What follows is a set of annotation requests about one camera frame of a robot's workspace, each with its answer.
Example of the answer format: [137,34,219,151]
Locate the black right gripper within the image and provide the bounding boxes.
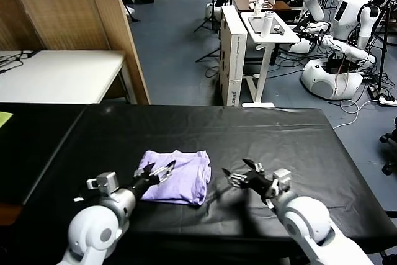
[221,158,275,204]

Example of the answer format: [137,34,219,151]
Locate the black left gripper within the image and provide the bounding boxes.
[132,159,176,199]

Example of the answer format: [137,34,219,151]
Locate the lavender t-shirt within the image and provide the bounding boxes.
[138,150,213,206]

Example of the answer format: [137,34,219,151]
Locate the black plastic table cover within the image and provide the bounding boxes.
[18,103,397,249]

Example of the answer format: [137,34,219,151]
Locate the tall white cardboard box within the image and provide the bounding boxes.
[218,5,248,107]

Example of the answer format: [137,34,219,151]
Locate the black tripod legs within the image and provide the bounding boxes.
[195,47,221,63]

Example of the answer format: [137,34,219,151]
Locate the black side table mat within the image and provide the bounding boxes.
[0,102,87,206]

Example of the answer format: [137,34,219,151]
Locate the white table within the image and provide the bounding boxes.
[0,50,137,105]

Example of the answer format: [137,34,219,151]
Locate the small white standing desk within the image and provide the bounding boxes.
[240,11,301,108]

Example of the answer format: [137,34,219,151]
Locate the black office chair base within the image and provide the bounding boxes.
[378,115,397,176]

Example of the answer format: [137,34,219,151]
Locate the grey tablet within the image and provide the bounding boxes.
[248,16,279,34]

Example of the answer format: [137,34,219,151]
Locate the white bottle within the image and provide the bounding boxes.
[261,11,275,38]

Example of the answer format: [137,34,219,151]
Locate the yellow-green cloth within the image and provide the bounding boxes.
[0,111,14,129]

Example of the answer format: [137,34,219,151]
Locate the white headphone stand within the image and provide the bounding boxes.
[248,0,273,17]

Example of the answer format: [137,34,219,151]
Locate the wooden table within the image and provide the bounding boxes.
[0,0,151,105]

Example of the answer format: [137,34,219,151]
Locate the tall black tripod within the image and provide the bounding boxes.
[367,0,397,95]

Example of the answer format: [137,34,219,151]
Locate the white humanoid robot with base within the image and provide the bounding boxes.
[300,0,391,101]

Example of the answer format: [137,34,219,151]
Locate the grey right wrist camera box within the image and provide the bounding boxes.
[271,168,292,199]

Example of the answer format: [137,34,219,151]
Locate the white floor cable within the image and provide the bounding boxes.
[333,99,383,130]

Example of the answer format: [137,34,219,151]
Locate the black cables on white table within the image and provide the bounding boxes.
[0,49,41,75]

